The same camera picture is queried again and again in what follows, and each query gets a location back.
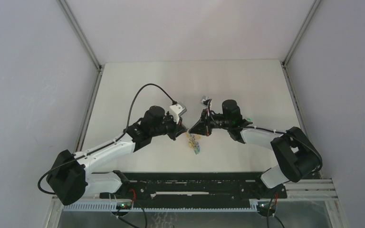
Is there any keyring with coloured keys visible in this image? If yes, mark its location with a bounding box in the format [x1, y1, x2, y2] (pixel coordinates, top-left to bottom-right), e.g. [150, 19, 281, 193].
[185, 133, 201, 155]

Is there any right aluminium frame post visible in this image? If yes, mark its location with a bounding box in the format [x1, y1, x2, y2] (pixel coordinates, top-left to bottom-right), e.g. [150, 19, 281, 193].
[281, 0, 323, 136]

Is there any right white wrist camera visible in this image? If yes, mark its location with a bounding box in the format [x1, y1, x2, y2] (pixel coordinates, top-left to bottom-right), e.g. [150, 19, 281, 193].
[200, 95, 211, 106]

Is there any left black camera cable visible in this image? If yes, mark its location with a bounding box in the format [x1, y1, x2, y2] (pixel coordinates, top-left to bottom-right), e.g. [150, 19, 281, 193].
[38, 83, 178, 196]

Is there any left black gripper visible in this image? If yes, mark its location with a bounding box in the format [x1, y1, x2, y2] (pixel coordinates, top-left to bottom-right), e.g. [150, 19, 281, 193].
[150, 112, 186, 141]

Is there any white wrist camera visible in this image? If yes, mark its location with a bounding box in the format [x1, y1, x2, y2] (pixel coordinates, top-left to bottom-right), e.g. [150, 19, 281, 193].
[200, 95, 211, 106]
[169, 102, 187, 124]

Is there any right black camera cable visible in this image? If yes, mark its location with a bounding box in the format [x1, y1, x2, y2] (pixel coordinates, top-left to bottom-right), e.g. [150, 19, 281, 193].
[206, 99, 323, 172]

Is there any aluminium frame post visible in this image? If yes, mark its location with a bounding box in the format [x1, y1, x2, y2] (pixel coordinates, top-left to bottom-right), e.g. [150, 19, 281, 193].
[281, 0, 323, 136]
[57, 0, 102, 152]

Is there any black camera cable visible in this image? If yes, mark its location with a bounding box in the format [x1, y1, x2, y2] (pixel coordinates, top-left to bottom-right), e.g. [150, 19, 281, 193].
[206, 99, 323, 172]
[38, 83, 178, 196]

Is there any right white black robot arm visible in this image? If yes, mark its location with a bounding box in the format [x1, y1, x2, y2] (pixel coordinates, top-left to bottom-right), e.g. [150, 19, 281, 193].
[189, 99, 323, 198]

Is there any white slotted cable duct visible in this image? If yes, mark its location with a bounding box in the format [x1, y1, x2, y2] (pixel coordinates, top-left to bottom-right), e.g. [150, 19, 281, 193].
[63, 201, 258, 212]

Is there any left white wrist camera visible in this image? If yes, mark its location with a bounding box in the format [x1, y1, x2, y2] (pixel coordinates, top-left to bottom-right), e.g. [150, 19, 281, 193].
[169, 102, 187, 124]

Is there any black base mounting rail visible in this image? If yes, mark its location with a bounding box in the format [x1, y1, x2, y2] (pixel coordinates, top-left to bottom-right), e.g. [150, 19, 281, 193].
[67, 171, 322, 210]

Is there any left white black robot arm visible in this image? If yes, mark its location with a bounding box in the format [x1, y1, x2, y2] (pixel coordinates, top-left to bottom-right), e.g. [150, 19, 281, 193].
[45, 103, 186, 206]

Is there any left aluminium frame post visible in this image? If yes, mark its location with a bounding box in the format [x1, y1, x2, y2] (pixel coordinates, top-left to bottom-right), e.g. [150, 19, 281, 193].
[57, 0, 102, 152]

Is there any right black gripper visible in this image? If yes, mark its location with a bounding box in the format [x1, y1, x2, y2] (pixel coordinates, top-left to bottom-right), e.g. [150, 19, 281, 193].
[189, 108, 231, 137]

